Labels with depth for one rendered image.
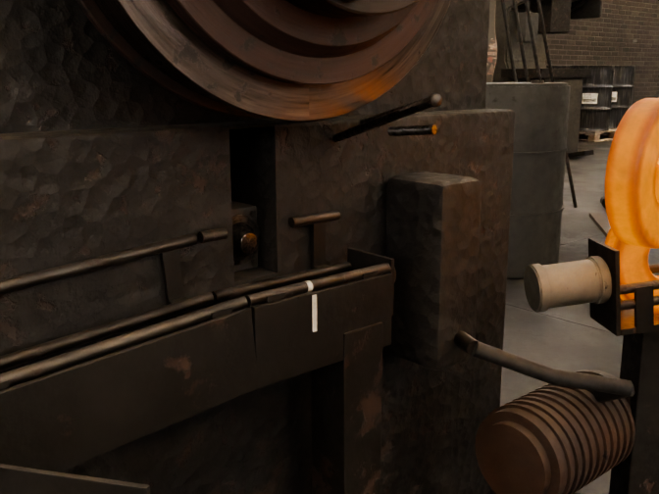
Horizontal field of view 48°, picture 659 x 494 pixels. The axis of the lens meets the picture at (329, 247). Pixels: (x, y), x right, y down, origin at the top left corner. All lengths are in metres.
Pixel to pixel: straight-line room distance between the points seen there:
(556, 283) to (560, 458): 0.20
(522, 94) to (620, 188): 2.64
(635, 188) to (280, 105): 0.35
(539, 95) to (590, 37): 9.73
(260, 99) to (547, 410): 0.51
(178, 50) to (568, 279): 0.54
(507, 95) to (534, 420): 2.57
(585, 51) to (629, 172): 12.27
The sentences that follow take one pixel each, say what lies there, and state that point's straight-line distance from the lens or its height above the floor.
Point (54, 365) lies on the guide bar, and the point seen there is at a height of 0.70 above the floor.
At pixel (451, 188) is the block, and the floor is 0.79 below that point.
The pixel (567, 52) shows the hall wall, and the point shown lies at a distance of 12.57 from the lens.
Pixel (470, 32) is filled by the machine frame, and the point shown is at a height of 0.98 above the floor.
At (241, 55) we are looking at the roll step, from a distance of 0.67.
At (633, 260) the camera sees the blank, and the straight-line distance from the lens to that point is 0.98.
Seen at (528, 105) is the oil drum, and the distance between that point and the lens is 3.41.
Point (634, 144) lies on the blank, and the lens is 0.77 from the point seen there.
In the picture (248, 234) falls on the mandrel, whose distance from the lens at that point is 0.85.
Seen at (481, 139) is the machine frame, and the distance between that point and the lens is 1.10.
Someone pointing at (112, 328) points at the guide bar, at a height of 0.69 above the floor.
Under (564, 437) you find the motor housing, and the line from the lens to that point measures 0.94.
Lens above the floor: 0.93
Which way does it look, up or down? 13 degrees down
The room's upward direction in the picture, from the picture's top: straight up
